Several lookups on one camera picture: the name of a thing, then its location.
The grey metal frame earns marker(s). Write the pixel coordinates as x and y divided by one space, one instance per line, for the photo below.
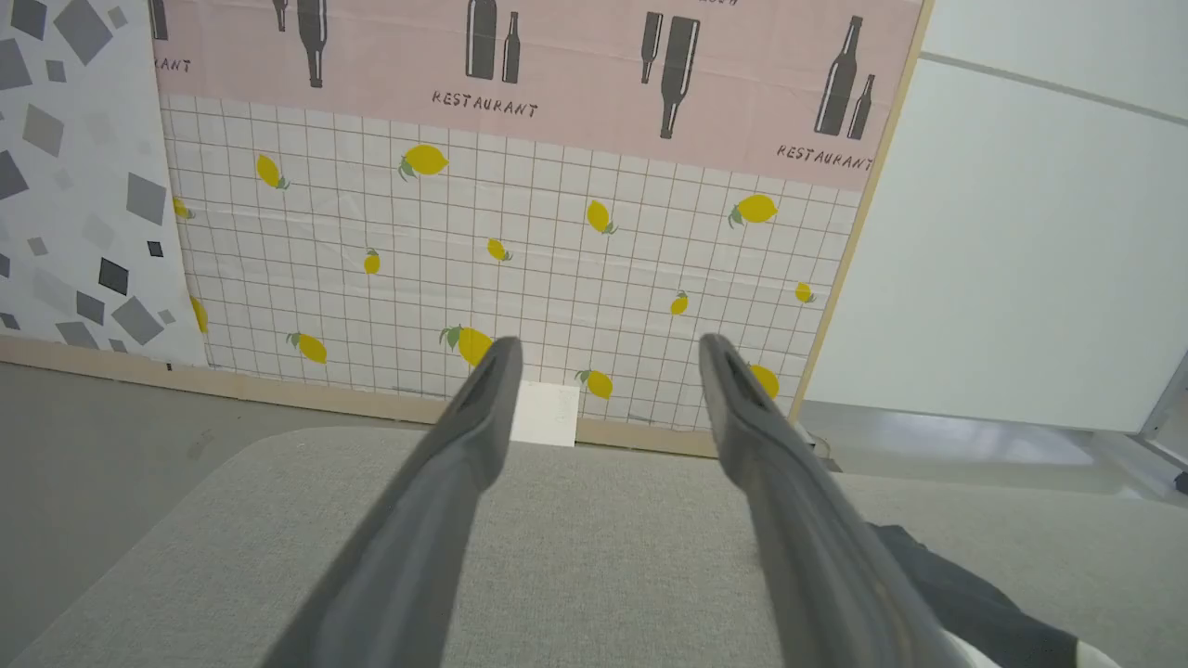
1168 404

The grey fabric sofa cushion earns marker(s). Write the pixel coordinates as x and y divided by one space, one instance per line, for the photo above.
603 557

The black and white garment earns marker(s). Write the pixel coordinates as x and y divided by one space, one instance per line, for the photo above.
974 603

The grey terrazzo pattern panel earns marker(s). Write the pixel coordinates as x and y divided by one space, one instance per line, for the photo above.
83 186

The lemon patterned backdrop board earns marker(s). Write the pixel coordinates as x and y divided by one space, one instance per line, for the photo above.
278 391

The pink bottle print cloth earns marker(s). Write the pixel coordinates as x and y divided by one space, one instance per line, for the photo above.
575 93

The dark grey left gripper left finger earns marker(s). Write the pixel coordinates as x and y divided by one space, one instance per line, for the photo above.
418 538

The lemon print grid cloth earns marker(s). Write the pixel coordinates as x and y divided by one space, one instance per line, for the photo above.
557 297

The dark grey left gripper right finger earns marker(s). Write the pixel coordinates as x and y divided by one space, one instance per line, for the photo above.
817 557

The small white paper card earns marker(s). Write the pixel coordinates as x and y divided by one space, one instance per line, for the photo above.
548 415

